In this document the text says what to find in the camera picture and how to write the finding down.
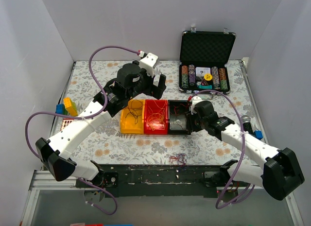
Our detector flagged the purple thin wire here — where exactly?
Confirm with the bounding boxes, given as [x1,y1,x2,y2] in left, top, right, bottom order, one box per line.
[125,99,144,126]

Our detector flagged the yellow thin wire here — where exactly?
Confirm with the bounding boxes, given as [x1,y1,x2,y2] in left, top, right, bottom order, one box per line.
[147,105,167,132]

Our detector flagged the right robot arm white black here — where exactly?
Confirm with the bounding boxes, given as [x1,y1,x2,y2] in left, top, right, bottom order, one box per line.
[187,96,305,201]

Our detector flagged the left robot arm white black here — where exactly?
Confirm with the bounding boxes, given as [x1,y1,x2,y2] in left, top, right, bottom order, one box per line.
[35,61,166,187]

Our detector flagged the red plastic bin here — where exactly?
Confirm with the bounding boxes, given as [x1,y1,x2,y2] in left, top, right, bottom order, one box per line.
[144,100,168,135]

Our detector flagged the black plastic bin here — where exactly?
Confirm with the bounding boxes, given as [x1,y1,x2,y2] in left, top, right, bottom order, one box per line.
[168,100,190,135]

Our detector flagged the yellow plastic bin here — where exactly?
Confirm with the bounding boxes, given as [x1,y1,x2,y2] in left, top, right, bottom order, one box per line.
[120,99,145,134]

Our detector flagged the black handheld microphone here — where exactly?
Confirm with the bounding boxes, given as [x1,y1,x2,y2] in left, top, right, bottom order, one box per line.
[241,115,254,134]

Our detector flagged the black poker chip case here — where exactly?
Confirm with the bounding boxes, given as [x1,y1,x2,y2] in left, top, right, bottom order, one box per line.
[179,31,236,94]

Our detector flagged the small blue block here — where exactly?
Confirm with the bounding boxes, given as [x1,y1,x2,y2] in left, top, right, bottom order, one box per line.
[254,130,263,140]

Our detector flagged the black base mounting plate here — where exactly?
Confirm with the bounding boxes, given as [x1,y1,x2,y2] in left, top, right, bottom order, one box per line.
[75,164,251,199]

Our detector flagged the stacked colourful toy bricks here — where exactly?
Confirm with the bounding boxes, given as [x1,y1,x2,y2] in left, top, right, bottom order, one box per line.
[55,97,78,117]

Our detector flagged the red white toy brick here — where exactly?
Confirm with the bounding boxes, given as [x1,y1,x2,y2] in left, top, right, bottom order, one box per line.
[60,118,74,131]

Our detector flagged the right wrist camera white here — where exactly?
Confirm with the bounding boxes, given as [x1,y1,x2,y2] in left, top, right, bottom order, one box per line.
[188,96,203,115]

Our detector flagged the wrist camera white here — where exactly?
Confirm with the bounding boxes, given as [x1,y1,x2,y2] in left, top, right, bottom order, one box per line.
[139,53,159,77]
[188,96,203,115]

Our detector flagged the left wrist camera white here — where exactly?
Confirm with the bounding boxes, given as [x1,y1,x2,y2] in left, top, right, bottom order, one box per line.
[139,53,159,77]

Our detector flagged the leftover red purple wire tangle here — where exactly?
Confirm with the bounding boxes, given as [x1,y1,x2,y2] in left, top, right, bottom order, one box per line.
[169,153,188,167]

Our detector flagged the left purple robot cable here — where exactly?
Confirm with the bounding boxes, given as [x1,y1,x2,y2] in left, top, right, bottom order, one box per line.
[25,45,145,216]

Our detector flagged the aluminium frame rail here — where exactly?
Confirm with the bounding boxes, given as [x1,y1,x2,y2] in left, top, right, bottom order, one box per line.
[29,170,83,191]

